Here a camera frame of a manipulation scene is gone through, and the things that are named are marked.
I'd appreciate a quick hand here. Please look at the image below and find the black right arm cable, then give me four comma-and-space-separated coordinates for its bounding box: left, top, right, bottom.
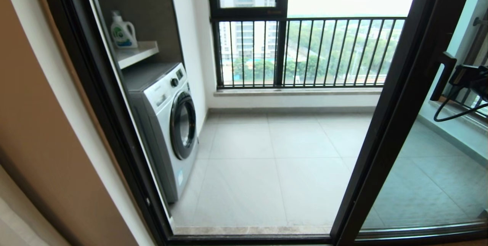
433, 85, 488, 123

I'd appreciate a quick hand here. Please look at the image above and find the dark brown cabinet panel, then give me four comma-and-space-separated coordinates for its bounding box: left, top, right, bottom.
90, 0, 183, 65

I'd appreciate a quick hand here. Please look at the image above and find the dark framed sliding glass door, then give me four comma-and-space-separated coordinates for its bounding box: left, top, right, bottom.
330, 0, 488, 246

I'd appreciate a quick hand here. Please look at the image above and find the silver front-load washing machine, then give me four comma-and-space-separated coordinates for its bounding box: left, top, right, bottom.
123, 62, 199, 204

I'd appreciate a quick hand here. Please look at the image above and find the brown framed glass door panel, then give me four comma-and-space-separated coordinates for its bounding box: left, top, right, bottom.
330, 0, 431, 239

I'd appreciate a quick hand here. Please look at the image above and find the dark window frame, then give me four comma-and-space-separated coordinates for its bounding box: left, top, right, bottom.
207, 0, 291, 88

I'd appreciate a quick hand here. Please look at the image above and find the long grey stone window sill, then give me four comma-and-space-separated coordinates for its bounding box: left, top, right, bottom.
213, 88, 383, 97

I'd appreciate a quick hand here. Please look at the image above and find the black metal balcony railing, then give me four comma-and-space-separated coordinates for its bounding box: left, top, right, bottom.
219, 17, 408, 88

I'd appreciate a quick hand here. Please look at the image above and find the small stone window sill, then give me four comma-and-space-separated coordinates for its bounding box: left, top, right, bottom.
427, 101, 488, 136

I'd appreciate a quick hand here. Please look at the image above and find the white laundry detergent bottle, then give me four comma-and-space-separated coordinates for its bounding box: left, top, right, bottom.
111, 10, 138, 49

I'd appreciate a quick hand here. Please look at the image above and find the white shelf board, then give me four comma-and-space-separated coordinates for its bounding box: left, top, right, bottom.
114, 41, 160, 69

